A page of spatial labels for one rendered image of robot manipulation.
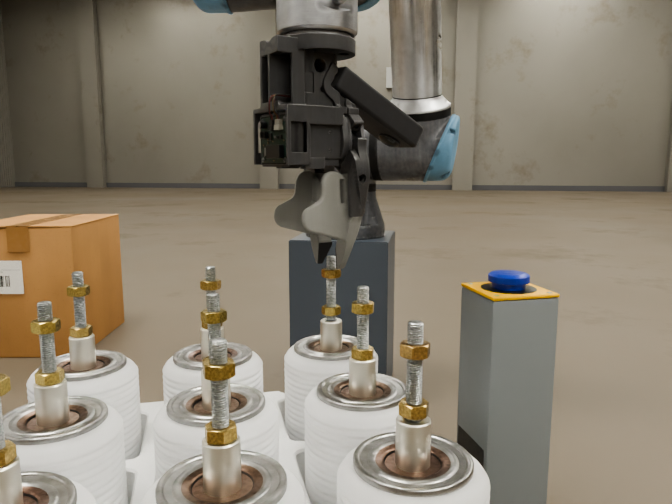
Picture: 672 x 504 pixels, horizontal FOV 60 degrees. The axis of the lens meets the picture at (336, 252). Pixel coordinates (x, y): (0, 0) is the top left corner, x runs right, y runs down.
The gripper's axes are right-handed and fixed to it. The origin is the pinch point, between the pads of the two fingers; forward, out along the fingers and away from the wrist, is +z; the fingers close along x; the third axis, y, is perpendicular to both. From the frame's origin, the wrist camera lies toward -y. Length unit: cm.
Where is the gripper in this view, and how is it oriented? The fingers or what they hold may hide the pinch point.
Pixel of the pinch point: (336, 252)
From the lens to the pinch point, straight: 58.4
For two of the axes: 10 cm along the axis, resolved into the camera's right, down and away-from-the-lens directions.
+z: 0.0, 9.9, 1.5
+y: -8.5, 0.8, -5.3
